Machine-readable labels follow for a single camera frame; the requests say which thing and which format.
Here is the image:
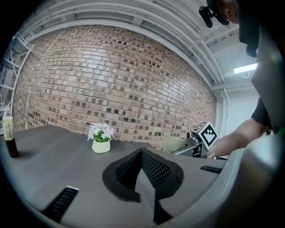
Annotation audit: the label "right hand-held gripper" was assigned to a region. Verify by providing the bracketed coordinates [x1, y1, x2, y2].
[174, 121, 219, 159]

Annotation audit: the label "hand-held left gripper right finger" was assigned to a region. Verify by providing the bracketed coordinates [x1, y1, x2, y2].
[140, 147, 228, 226]

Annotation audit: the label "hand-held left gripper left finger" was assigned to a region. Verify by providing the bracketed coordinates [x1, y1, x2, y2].
[33, 147, 156, 228]

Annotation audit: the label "green translucent cup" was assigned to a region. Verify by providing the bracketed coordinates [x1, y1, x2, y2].
[163, 134, 187, 154]

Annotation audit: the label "person's right forearm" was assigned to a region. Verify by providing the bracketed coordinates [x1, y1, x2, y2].
[207, 118, 269, 160]

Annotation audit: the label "small dark bottle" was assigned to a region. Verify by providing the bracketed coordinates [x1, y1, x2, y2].
[1, 106, 20, 159]

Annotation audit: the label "dark grey table white legs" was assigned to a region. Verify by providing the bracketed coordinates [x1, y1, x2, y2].
[0, 124, 194, 214]

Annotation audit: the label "white potted flower plant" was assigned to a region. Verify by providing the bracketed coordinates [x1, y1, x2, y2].
[87, 122, 116, 154]

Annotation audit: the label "person's dark shirt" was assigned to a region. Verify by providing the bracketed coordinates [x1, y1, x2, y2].
[251, 97, 273, 132]

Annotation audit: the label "ceiling tube light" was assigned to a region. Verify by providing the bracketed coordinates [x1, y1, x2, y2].
[233, 63, 258, 74]

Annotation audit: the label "person's head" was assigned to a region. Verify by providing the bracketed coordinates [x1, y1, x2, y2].
[207, 0, 241, 25]

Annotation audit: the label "white metal shelf rack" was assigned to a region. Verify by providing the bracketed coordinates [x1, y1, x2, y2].
[0, 33, 34, 136]

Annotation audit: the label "black head camera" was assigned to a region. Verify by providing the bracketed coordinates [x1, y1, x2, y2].
[198, 5, 216, 29]

